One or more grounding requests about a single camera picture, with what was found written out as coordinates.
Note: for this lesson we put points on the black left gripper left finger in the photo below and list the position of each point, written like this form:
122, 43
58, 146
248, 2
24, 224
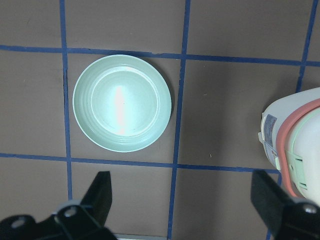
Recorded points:
91, 212

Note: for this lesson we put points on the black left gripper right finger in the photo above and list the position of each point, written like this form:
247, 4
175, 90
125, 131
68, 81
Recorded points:
285, 216

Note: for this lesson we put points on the white rice cooker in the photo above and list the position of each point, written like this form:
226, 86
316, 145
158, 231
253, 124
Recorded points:
290, 135

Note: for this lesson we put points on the mint green plate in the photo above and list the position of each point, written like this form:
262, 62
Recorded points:
122, 103

